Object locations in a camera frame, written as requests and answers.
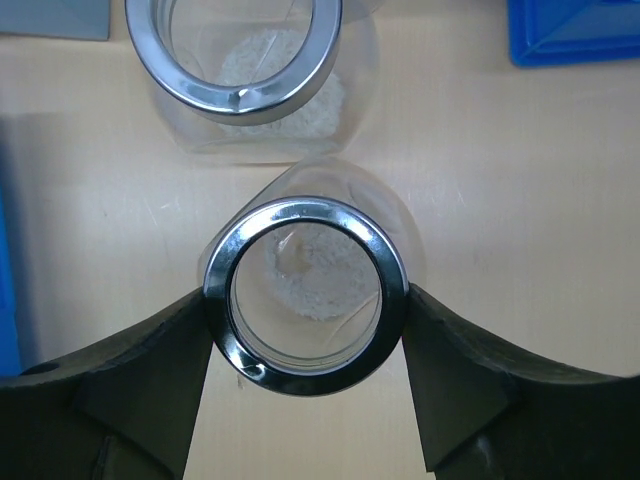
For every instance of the large blue divided bin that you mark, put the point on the large blue divided bin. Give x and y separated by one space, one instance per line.
11 364

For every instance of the pastel compartment organizer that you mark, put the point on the pastel compartment organizer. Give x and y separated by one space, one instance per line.
67 19

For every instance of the blue tray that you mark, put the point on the blue tray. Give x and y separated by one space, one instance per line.
556 33

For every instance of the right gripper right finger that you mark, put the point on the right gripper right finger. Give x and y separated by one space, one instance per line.
489 409

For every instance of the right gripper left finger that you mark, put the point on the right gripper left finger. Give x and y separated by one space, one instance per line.
124 407

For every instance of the glass jar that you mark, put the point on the glass jar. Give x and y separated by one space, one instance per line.
268 79
307 285

